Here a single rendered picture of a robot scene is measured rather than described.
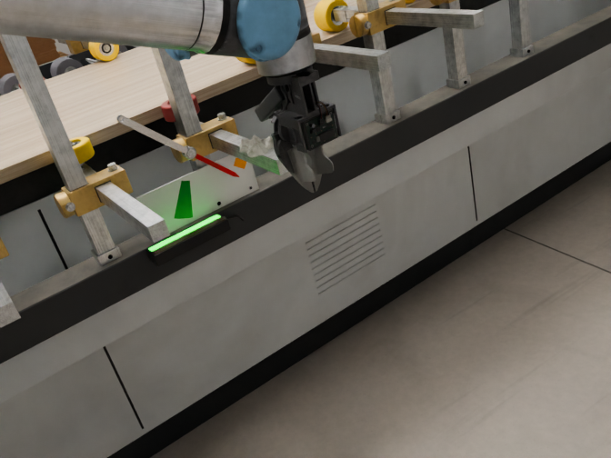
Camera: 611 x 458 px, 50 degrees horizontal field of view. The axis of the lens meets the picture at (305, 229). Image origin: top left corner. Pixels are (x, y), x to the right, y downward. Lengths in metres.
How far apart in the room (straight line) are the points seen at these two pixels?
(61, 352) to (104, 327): 0.09
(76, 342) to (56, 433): 0.39
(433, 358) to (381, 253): 0.36
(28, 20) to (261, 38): 0.24
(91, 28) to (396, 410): 1.36
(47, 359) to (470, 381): 1.07
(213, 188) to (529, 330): 1.05
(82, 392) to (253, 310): 0.48
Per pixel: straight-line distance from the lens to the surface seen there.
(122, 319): 1.43
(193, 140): 1.35
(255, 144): 1.18
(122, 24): 0.71
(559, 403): 1.80
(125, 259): 1.34
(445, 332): 2.03
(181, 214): 1.37
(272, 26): 0.77
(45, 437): 1.76
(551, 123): 2.50
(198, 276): 1.47
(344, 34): 1.75
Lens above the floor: 1.28
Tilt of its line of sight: 28 degrees down
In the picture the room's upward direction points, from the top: 15 degrees counter-clockwise
